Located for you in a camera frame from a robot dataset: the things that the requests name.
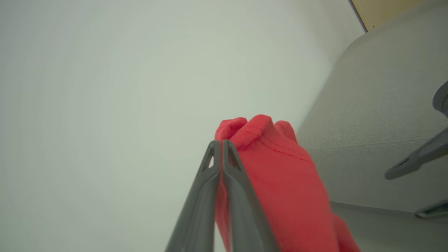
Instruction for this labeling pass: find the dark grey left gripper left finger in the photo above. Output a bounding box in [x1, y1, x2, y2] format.
[164, 140, 222, 252]

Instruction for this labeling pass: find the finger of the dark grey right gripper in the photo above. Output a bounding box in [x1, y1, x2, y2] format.
[384, 128, 448, 180]
[415, 200, 448, 219]

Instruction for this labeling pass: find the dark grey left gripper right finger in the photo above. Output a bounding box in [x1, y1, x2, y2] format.
[222, 140, 280, 252]

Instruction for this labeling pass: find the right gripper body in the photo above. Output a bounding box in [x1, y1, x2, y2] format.
[433, 80, 448, 117]

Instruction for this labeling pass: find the red garment with white stripes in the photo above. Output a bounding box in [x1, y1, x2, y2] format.
[214, 114, 361, 252]

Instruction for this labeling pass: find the grey fabric sofa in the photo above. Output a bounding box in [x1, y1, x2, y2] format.
[296, 3, 448, 252]

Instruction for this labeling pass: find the yellow wooden panel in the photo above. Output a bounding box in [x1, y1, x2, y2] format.
[351, 0, 433, 32]

